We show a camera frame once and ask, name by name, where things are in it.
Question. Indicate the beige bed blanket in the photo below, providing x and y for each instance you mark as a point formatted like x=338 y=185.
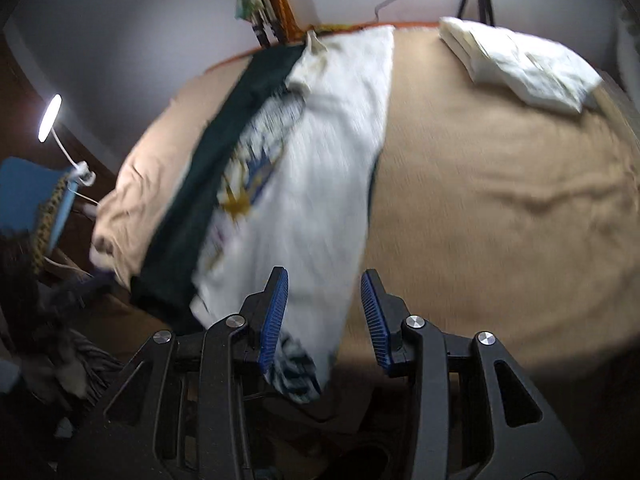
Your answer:
x=490 y=200

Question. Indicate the dark cloth pile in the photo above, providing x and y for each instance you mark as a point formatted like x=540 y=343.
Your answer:
x=45 y=330

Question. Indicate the blue chair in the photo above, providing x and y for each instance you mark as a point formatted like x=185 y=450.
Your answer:
x=30 y=195

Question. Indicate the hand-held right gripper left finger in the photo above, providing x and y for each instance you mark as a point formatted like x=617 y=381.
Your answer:
x=272 y=320

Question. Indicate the dark green garment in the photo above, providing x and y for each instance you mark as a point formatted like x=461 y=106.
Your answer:
x=210 y=170

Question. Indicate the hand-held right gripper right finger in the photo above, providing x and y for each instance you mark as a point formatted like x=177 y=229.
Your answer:
x=375 y=317

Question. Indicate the white desk lamp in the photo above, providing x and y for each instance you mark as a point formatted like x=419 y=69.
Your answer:
x=55 y=125

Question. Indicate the hanging colourful decoration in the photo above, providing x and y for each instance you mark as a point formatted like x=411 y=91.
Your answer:
x=262 y=0

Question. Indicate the stack of folded white clothes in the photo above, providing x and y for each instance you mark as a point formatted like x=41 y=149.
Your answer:
x=520 y=62

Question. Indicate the white printed t-shirt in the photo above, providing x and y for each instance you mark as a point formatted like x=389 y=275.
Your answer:
x=300 y=170

